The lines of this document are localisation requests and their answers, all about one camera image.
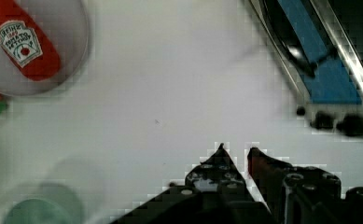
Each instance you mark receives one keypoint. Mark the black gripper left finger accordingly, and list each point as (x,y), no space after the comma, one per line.
(218,174)

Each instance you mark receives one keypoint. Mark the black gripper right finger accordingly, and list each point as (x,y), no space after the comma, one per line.
(294,194)

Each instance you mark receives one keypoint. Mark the grey round plate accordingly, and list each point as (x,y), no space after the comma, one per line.
(65,23)

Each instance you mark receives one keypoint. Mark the red ketchup bottle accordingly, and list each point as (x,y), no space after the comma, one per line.
(25,43)

